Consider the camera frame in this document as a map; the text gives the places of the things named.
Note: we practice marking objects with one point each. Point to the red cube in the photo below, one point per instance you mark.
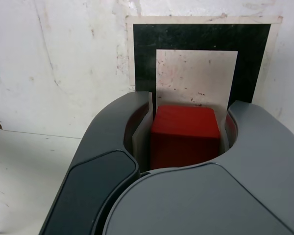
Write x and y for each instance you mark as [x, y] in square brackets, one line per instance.
[183, 137]

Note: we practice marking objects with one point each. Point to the black tape square outline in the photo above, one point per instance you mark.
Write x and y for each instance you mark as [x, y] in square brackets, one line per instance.
[143, 61]

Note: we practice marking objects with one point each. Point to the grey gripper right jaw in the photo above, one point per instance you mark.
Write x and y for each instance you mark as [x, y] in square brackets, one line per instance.
[210, 200]

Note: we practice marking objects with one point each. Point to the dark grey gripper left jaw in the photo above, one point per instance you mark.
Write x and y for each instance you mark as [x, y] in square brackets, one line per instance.
[98, 176]

